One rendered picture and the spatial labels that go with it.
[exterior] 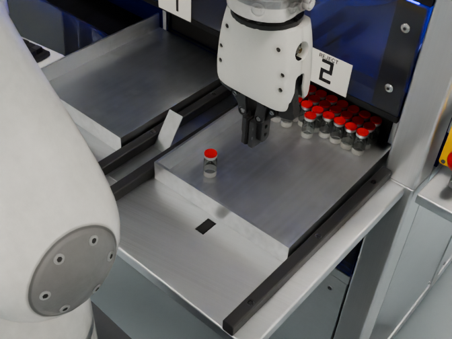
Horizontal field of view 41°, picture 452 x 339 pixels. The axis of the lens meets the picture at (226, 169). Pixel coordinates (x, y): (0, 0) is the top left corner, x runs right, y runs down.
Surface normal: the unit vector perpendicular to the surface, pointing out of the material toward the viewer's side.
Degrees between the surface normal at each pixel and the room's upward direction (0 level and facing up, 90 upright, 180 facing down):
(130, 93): 0
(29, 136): 64
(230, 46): 90
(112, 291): 0
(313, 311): 90
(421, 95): 90
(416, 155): 90
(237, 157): 0
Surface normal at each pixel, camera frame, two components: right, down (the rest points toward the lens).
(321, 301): -0.65, 0.49
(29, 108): 0.83, -0.05
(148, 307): 0.04, -0.74
